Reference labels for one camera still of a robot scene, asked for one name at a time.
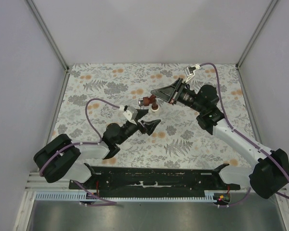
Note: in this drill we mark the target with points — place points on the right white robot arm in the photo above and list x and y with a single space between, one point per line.
269 170

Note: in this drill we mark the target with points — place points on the right aluminium frame post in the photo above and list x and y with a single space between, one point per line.
260 26

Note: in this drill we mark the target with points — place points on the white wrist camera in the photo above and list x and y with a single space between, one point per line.
129 113
190 72

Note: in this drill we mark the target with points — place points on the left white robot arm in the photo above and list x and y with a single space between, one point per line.
58 159

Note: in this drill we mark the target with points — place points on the floral patterned table mat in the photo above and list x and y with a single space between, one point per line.
94 91

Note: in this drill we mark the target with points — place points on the white pipe elbow fitting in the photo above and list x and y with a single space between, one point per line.
154 111

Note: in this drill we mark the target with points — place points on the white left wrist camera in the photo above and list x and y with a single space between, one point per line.
129 113

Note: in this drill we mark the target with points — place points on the left aluminium frame post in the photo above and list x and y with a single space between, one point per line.
45 30

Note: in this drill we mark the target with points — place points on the aluminium frame post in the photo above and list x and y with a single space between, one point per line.
260 26
45 30

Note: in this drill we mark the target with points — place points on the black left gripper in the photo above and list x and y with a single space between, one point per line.
149 126

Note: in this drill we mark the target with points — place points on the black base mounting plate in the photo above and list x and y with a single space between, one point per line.
128 182

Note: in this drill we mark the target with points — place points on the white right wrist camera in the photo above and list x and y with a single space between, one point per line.
190 72

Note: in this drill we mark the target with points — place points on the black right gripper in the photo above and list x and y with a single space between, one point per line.
169 92

